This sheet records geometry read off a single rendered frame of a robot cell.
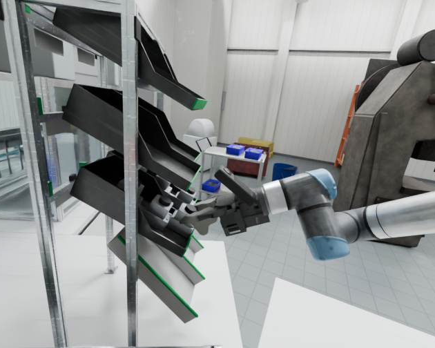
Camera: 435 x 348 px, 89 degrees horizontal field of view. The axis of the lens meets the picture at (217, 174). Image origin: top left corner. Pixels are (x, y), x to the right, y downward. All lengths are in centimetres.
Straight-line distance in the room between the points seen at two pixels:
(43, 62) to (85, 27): 99
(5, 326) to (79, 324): 20
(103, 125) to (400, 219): 60
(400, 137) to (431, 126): 31
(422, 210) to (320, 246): 19
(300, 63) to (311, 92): 97
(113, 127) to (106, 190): 13
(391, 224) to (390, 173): 283
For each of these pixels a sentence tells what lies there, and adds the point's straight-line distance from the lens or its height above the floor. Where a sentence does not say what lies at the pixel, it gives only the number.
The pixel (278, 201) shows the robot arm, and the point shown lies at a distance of 52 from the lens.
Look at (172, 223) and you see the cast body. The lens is 58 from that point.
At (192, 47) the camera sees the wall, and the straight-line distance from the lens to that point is 755.
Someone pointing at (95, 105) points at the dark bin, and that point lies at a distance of 49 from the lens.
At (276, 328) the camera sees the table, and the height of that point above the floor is 86.
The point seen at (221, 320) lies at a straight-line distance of 86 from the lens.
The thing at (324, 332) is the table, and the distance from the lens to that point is 95.
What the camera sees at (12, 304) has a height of 86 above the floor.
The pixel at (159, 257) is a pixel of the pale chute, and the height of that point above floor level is 110.
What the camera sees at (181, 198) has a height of 124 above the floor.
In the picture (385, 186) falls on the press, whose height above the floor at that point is 77.
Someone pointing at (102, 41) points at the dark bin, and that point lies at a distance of 49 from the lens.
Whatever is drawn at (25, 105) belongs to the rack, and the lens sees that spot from 50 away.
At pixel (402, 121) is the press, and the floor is 155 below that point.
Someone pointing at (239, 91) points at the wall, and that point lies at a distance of 860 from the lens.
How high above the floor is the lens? 152
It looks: 17 degrees down
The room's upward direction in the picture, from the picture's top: 6 degrees clockwise
